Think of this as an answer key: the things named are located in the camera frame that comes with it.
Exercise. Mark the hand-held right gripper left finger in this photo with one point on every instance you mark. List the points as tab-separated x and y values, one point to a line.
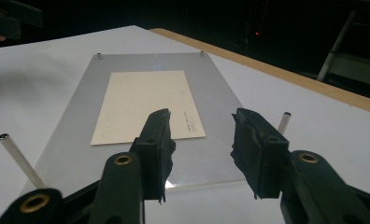
155	155

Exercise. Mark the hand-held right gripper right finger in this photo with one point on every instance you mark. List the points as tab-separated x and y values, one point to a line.
258	155

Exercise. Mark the painting postcard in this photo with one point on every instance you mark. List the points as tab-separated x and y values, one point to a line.
136	102

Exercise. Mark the clear acrylic photo frame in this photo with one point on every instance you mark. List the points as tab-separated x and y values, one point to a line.
80	124

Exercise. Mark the white table sheet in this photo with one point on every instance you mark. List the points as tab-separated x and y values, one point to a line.
33	87

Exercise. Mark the grey metal stand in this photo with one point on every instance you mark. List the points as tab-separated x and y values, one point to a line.
345	62

